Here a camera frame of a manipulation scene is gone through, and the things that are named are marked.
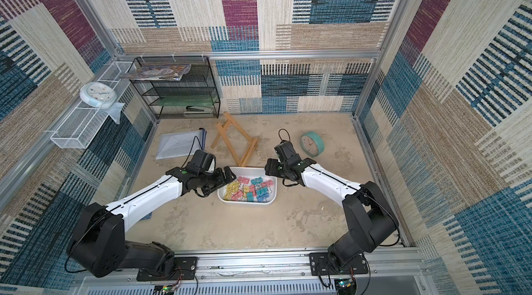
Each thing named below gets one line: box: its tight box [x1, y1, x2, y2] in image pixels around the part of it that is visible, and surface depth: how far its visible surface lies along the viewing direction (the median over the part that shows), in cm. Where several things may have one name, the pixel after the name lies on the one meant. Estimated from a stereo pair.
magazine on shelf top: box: [119, 63, 192, 82], surface depth 83 cm
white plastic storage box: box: [217, 166, 278, 205], surface depth 93 cm
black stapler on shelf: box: [185, 105, 213, 112], surface depth 113 cm
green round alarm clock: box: [300, 130, 325, 158], surface depth 100 cm
